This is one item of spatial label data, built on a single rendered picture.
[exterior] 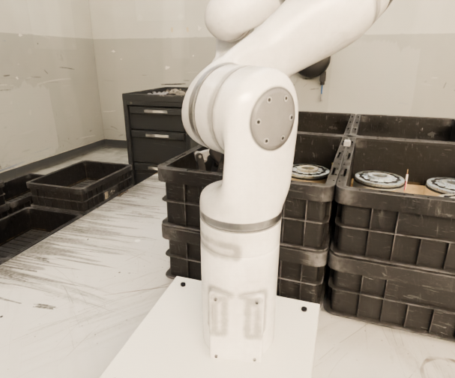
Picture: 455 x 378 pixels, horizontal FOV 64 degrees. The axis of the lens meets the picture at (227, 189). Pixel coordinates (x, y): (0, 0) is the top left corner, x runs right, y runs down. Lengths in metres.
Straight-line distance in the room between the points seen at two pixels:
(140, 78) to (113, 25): 0.66
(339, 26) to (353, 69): 3.62
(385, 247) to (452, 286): 0.10
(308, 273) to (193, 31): 3.95
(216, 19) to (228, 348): 0.47
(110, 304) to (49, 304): 0.11
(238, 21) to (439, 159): 0.55
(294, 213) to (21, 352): 0.46
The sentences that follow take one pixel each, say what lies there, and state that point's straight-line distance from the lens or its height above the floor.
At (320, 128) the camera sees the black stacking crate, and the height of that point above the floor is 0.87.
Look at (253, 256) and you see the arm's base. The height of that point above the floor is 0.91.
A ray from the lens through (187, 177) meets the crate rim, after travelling 0.61.
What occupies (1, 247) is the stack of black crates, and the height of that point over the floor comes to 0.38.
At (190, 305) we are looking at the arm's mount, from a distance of 0.56.
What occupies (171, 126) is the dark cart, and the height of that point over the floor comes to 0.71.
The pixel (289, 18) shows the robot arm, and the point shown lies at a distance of 0.44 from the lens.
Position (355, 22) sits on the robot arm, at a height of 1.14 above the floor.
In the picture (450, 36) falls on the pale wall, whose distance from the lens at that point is 4.16.
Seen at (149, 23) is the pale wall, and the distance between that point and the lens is 4.65.
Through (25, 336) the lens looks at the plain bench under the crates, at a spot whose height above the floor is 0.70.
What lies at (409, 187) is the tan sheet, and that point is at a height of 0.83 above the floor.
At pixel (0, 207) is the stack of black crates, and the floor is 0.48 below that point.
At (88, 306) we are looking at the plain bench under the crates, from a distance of 0.71.
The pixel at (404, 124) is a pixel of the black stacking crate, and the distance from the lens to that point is 1.33.
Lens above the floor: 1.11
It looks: 20 degrees down
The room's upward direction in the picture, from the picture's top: straight up
